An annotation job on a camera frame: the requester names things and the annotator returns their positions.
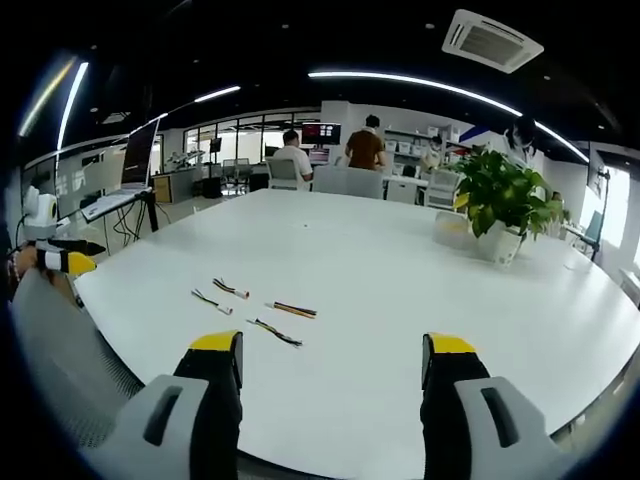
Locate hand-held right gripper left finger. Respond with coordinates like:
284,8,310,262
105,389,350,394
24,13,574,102
92,329,245,480

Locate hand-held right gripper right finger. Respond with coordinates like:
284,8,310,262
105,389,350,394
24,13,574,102
419,332,576,480

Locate JST connector white plug wires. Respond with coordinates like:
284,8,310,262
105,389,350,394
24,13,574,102
211,277,252,300
190,288,235,316

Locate JST connector cable dark wires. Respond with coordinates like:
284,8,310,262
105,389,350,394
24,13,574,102
245,317,304,349

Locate JST connector cable colourful wires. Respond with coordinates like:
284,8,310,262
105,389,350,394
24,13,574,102
264,300,319,320

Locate person's left hand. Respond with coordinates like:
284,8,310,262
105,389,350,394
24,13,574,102
13,246,49,284

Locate black laptop stand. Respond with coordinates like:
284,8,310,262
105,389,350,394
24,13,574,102
112,188,160,246

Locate grey mesh office chair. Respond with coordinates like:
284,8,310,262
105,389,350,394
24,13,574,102
9,268,147,454

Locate open laptop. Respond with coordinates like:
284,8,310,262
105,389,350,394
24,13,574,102
80,118,162,224

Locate clear plastic container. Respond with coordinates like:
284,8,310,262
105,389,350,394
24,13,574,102
431,210,482,249

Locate short ceiling light strip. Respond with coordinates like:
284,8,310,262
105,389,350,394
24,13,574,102
193,85,243,104

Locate white office chair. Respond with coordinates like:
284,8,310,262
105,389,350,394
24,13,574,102
264,156,307,192
311,165,384,201
426,169,462,210

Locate teal chair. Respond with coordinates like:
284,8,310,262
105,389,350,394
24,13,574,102
573,209,605,252

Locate green potted plant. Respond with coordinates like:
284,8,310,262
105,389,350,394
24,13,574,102
451,148,572,272

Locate black tripod stand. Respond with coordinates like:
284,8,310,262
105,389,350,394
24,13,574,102
592,168,615,262

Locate shelf with white bins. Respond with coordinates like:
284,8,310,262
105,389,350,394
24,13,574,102
383,128,437,162

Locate long curved ceiling light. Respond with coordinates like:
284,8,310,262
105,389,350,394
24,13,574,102
307,70,592,165

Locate ceiling air conditioner vent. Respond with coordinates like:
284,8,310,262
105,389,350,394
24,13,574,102
440,8,546,75

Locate wall monitor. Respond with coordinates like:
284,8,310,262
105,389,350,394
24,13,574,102
300,122,343,147

